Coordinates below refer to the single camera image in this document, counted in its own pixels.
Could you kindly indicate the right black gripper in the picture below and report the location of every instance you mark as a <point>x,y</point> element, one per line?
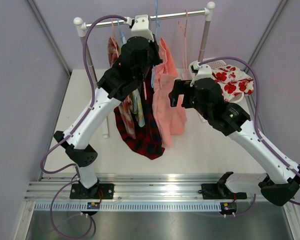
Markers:
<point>181,87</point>

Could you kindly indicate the pink wire hanger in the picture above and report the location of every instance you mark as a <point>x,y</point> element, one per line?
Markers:
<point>185,74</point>
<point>113,30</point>

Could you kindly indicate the salmon pink skirt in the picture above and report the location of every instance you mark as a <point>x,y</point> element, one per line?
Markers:
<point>170,120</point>

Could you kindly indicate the pastel floral skirt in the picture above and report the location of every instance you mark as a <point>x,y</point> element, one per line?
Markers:
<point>136,107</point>

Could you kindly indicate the red poppy print skirt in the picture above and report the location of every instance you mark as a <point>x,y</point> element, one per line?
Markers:
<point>232,80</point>

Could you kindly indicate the red white checked skirt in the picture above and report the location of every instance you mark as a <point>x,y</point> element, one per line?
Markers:
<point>124,107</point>

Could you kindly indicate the red black plaid skirt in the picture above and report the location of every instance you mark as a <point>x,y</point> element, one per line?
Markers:
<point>148,141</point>

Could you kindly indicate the blue wire hanger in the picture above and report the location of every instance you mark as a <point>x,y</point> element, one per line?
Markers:
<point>121,34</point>
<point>157,25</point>

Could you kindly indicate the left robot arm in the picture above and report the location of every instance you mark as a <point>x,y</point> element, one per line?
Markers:
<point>127,73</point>

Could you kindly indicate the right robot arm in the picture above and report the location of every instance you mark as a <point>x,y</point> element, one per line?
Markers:
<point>281,179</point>

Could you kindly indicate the white plastic basket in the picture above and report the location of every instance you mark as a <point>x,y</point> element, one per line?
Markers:
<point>215,65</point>

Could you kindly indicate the white metal clothes rack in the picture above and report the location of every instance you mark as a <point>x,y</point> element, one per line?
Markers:
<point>83,27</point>

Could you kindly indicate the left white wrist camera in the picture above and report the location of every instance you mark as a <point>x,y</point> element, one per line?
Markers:
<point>140,27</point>

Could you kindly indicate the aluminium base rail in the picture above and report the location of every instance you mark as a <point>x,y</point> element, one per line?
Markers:
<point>130,187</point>

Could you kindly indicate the white slotted cable duct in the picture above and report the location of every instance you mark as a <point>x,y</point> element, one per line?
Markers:
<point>109,206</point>

